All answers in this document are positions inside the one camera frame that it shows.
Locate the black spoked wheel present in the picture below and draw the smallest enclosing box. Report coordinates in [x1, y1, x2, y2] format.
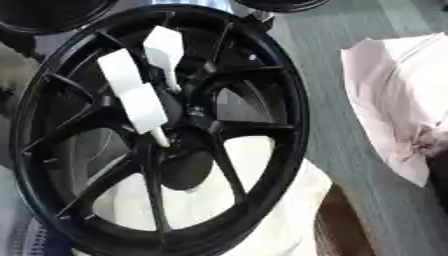
[8, 3, 312, 256]

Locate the white cloth under wheel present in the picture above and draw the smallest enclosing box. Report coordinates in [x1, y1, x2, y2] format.
[70, 134, 335, 256]

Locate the black round wheel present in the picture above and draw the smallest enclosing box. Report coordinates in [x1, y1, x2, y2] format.
[0, 0, 121, 36]
[232, 0, 331, 14]

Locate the white cloth bag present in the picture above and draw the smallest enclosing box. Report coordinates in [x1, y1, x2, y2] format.
[339, 32, 448, 188]

